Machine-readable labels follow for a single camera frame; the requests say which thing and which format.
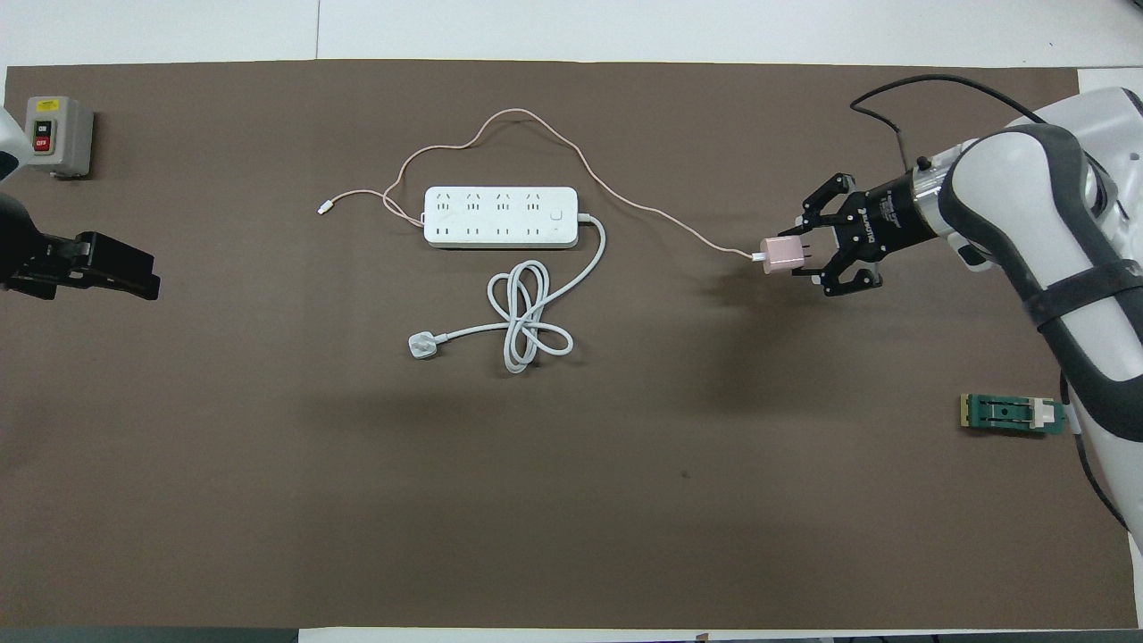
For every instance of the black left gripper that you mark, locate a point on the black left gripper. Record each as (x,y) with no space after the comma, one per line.
(27,259)

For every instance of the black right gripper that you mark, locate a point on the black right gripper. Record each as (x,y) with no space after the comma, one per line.
(893,219)

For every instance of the pink charger plug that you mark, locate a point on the pink charger plug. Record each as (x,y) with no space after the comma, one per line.
(781,254)

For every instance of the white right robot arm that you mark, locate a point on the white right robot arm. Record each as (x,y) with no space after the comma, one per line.
(1027,223)

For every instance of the white power strip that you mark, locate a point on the white power strip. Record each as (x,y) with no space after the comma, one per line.
(500,217)

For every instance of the brown table mat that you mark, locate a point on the brown table mat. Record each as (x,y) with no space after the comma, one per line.
(625,491)

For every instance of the grey on-off switch box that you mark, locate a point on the grey on-off switch box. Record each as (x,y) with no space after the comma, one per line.
(54,134)

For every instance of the green knife switch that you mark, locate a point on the green knife switch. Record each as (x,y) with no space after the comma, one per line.
(1005,413)

